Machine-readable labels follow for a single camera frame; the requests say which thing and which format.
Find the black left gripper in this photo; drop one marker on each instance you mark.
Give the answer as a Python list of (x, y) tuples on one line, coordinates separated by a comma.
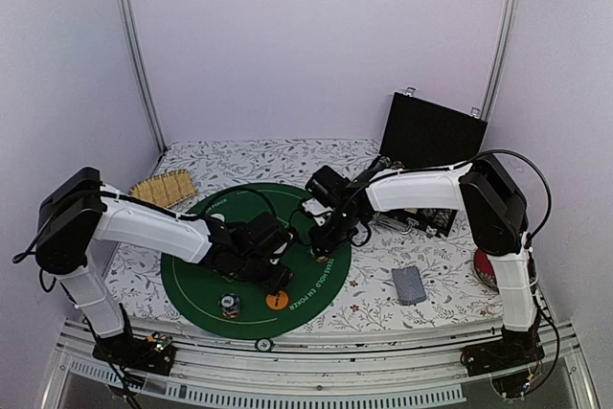
[(275, 284)]

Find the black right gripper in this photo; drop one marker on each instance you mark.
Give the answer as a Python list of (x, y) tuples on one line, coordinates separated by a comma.
[(327, 247)]

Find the orange big blind button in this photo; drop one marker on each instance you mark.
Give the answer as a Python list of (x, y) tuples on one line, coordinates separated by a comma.
[(278, 301)]

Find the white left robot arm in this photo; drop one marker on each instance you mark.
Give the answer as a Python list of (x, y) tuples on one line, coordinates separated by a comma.
[(84, 212)]

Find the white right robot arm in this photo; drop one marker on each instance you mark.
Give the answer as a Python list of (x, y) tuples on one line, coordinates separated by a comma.
[(497, 215)]

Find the green round poker mat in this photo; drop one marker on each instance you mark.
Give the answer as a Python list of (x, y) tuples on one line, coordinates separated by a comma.
[(194, 290)]

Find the inner right chip row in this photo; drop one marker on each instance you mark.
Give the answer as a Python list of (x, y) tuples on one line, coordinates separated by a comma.
[(431, 218)]

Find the floral white tablecloth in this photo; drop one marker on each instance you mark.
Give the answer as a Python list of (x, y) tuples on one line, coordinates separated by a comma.
[(368, 298)]

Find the black poker chip case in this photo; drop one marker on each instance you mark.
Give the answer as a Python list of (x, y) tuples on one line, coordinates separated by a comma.
[(420, 134)]

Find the blue checked card deck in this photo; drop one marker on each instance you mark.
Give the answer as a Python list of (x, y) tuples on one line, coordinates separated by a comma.
[(409, 286)]

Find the woven bamboo tray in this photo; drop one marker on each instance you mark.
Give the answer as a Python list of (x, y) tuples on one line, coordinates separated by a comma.
[(165, 190)]

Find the red floral bowl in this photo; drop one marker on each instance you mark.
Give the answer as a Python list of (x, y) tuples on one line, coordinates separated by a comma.
[(483, 270)]

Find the aluminium right corner post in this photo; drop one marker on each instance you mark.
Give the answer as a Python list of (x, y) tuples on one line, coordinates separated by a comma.
[(499, 58)]

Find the aluminium corner post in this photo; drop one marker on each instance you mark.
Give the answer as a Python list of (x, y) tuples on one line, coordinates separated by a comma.
[(140, 73), (499, 58)]

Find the aluminium left corner post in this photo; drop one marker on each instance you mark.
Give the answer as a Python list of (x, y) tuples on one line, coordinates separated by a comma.
[(140, 73)]

